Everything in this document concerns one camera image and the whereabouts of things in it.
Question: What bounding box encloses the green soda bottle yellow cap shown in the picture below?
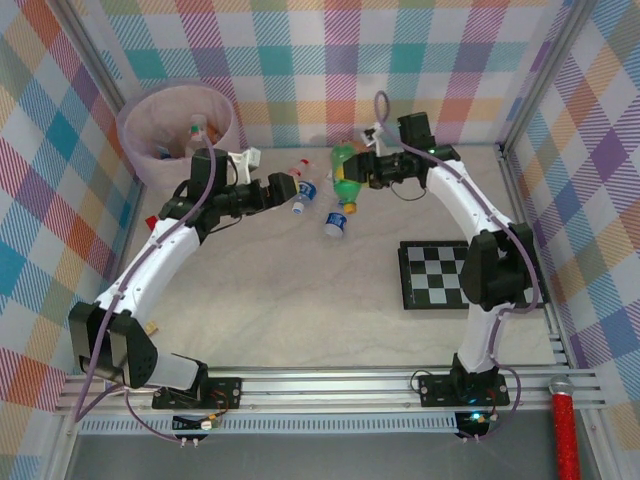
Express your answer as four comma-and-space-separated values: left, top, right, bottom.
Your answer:
329, 142, 362, 215

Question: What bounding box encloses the blue label bottle white cap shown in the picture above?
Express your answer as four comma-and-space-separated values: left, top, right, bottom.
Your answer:
291, 179, 319, 216

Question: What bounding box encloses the clear bottle red cap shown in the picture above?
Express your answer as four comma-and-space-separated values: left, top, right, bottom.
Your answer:
284, 158, 312, 181

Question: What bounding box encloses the clear bottle green neck ring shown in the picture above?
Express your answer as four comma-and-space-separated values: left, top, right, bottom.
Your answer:
187, 113, 210, 154

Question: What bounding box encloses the translucent lilac waste bin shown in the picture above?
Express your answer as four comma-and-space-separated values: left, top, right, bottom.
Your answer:
116, 79, 242, 190

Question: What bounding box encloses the black silver chessboard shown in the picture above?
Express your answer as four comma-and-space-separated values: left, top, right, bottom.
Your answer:
398, 239, 550, 312

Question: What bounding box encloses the small black controller board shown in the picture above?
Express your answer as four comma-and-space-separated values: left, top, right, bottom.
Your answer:
453, 409, 495, 442
172, 413, 222, 447

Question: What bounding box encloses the red glitter microphone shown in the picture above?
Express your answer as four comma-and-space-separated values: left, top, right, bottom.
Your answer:
547, 374, 584, 480

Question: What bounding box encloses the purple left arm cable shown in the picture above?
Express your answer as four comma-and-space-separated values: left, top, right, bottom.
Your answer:
72, 147, 217, 444

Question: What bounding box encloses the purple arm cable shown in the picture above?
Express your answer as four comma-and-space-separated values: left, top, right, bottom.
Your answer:
373, 89, 542, 444
72, 147, 217, 444

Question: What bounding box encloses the aluminium side rail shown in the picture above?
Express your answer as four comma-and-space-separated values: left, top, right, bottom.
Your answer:
117, 177, 149, 236
499, 144, 574, 369

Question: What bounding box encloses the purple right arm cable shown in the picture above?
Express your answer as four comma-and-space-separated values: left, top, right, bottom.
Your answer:
373, 89, 542, 444

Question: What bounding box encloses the aluminium frame post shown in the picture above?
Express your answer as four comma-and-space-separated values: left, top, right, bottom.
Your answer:
497, 0, 601, 151
52, 0, 129, 109

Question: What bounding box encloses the aluminium front rail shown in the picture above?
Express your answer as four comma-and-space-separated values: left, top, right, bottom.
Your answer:
54, 367, 606, 415

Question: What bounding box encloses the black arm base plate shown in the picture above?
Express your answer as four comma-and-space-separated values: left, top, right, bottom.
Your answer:
152, 377, 245, 410
417, 374, 511, 409

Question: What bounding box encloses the grey slotted cable duct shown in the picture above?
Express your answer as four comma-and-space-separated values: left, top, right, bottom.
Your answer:
78, 417, 459, 435

